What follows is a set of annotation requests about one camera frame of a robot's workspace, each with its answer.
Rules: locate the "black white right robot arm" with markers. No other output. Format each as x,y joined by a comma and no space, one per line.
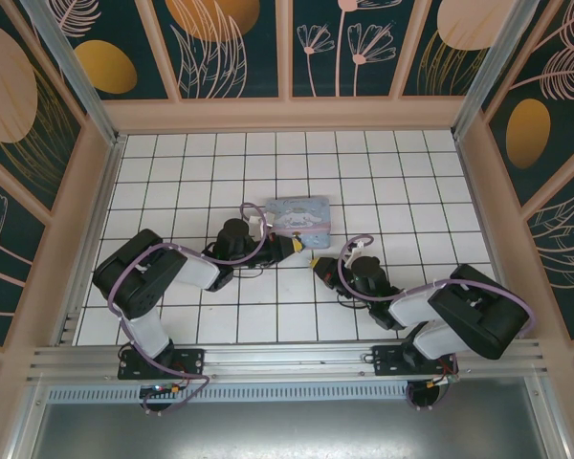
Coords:
478,311

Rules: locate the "dark panel pink leaves gold lines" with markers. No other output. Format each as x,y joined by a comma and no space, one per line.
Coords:
564,248

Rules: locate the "dark panel pink flowers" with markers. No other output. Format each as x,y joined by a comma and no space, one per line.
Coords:
354,48

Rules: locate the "grey metal sheet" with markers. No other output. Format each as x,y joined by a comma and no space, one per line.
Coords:
287,435

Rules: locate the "light blue plastic pouch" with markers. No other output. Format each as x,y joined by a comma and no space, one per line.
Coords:
299,215

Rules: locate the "aluminium frame post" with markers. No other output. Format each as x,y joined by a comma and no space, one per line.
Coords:
72,67
497,62

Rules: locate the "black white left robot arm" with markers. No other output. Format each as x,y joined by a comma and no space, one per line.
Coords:
139,277

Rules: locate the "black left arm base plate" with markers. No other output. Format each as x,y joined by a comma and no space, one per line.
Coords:
191,363

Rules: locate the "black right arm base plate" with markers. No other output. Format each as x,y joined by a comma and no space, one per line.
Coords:
387,358

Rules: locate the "dark panel gold circle pink leaf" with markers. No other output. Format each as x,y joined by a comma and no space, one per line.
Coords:
220,48

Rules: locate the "aluminium front rail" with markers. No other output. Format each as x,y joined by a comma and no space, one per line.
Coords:
287,358

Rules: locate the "dark panel pink flower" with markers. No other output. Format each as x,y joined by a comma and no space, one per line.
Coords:
5,239

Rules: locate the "dark panel gold oval pink leaves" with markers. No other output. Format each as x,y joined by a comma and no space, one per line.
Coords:
119,52
536,95

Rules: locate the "dark panel peach circle gold lines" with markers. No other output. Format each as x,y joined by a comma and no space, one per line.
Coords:
454,43
24,95

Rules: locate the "aluminium side rail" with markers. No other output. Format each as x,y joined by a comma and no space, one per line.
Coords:
93,239

